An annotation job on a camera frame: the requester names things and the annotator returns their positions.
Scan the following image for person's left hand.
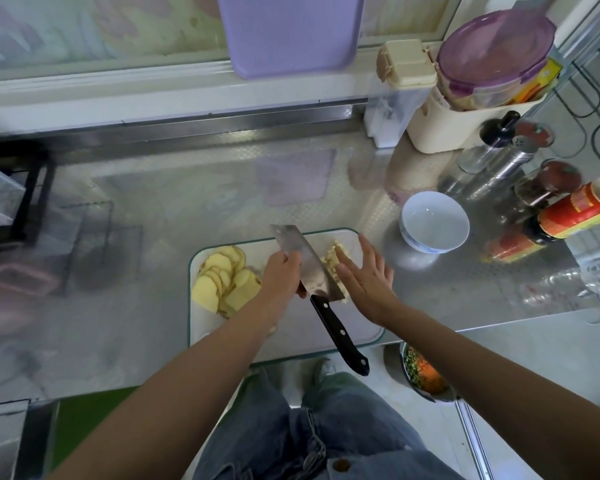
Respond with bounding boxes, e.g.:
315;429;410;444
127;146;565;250
255;249;306;316

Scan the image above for person's right hand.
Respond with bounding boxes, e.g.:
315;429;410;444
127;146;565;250
333;233;401;331

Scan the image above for steel cleaver knife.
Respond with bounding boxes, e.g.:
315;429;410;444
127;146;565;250
271;223;371;377

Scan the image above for pile of diced potato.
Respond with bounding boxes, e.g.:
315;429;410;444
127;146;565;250
322;241;353;298

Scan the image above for pile of yellow potato slices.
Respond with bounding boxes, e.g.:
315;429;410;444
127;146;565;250
191;245;263;319

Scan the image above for white bowl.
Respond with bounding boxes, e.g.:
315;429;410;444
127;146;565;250
399;189;472;256

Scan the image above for person's right forearm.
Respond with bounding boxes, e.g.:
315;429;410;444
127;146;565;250
385;305;600;480

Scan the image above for person's left forearm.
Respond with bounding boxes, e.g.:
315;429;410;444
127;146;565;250
45;299;286;480

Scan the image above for metal bowl with scraps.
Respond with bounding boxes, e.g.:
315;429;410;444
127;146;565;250
400;341;461;404

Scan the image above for person's blue jeans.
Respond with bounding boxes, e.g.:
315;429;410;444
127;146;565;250
192;369;466;480

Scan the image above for white cutting board green rim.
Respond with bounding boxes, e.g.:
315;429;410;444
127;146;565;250
188;227;387;364

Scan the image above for cream plastic canister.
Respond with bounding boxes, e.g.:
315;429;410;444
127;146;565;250
406;85;536;155

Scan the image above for steel shaker brown cap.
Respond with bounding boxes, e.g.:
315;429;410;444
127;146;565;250
450;119;554;201

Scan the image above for clear container cream lid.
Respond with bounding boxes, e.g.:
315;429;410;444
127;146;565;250
364;39;438;150

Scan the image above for glass bottle black cap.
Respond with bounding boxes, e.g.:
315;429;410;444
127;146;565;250
458;111;521;174

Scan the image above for glass jar red lid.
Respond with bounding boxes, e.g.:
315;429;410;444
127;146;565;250
513;159;583;209

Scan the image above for sauce bottle red label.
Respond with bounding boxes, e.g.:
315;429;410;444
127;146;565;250
520;175;600;244

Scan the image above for green mat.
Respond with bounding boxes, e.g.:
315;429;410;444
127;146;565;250
50;387;139;471

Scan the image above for purple plastic cutting board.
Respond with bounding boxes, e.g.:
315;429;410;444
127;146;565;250
215;0;367;80

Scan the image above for black metal rack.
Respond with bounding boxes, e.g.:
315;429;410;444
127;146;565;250
0;143;53;251

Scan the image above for purple lid food container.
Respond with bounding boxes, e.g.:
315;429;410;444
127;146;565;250
436;9;563;111

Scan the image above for clear plastic storage box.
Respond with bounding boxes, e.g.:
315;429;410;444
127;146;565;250
0;159;26;228

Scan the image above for steel bin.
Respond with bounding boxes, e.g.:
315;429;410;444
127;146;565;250
0;399;31;480

